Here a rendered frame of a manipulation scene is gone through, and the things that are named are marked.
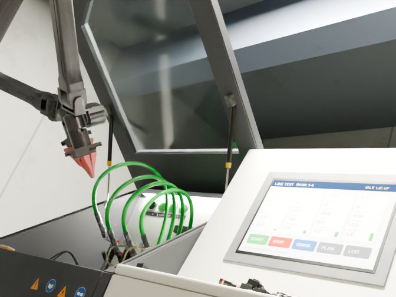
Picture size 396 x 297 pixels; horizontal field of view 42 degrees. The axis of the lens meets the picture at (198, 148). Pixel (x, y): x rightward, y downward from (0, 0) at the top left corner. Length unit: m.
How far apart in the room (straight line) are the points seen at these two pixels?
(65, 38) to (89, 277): 0.66
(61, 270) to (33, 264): 0.14
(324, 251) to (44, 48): 2.90
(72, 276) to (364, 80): 2.59
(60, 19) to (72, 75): 0.16
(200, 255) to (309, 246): 0.34
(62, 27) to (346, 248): 0.96
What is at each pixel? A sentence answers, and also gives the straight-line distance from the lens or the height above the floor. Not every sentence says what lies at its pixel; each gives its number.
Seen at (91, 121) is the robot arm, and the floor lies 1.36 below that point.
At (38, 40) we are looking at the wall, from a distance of 3.90.
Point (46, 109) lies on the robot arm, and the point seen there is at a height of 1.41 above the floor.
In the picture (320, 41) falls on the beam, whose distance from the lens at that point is 2.84.
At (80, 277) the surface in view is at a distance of 1.51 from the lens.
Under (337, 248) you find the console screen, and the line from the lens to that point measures 1.40.
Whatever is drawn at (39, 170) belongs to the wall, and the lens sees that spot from 3.77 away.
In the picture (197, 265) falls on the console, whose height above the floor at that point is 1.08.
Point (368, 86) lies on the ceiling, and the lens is 3.69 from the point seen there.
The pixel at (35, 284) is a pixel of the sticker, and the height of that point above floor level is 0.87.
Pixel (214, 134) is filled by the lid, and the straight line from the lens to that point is 1.96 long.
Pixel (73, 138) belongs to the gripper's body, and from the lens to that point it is 1.61.
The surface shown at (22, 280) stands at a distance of 1.71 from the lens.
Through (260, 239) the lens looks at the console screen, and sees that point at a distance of 1.52.
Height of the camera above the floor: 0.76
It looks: 23 degrees up
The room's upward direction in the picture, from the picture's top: 21 degrees clockwise
